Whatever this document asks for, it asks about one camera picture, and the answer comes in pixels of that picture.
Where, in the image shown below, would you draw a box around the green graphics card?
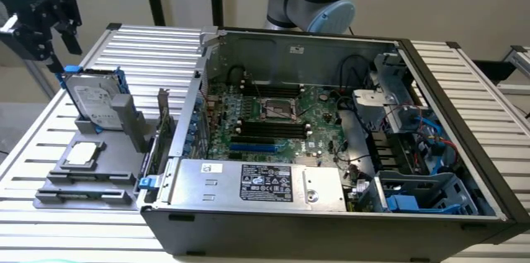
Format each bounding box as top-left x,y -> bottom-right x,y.
140,87 -> 178,179

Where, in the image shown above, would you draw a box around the CPU socket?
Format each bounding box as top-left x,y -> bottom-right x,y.
252,97 -> 307,122

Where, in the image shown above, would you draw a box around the blue case latch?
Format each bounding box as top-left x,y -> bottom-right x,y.
139,175 -> 159,190

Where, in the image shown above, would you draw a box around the aluminium frame post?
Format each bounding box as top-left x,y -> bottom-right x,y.
23,58 -> 58,98

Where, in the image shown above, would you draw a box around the blue expansion slot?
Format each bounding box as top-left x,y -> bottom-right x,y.
228,144 -> 278,154

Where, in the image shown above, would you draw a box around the green RAM stick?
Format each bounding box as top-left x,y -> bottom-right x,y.
54,193 -> 119,202

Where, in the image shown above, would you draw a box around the grey parts rack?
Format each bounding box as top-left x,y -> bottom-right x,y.
33,94 -> 151,212

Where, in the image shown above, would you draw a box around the silver disk with blue bracket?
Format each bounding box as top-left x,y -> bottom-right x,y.
60,65 -> 128,131

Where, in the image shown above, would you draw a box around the black RAM slot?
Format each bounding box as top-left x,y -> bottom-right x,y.
239,128 -> 309,136
242,81 -> 302,88
239,120 -> 309,127
242,92 -> 302,99
242,86 -> 302,91
239,133 -> 309,140
242,89 -> 302,95
239,125 -> 309,132

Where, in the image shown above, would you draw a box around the black open PC case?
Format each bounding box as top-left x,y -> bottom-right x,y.
138,25 -> 519,258

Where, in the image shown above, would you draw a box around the green motherboard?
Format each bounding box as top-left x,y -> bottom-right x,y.
198,82 -> 377,185

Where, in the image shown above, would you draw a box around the silver power supply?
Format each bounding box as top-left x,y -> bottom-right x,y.
167,159 -> 349,213

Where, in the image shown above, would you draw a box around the blue wire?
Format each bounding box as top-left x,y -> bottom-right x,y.
407,110 -> 450,177

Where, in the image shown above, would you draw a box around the silver drive cage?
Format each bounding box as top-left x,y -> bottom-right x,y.
350,53 -> 433,134

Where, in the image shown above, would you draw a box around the red wire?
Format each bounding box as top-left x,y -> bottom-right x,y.
383,106 -> 457,152

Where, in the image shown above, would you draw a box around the silver CPU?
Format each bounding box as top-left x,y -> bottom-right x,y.
67,142 -> 106,165

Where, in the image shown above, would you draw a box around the grey disk bay blue clips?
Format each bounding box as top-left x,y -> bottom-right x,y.
374,170 -> 471,215

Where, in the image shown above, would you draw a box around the silver chipset heat sink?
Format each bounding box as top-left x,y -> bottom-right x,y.
295,155 -> 323,168

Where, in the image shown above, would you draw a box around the black looped wire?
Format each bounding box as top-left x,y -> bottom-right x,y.
337,54 -> 377,92
226,65 -> 256,86

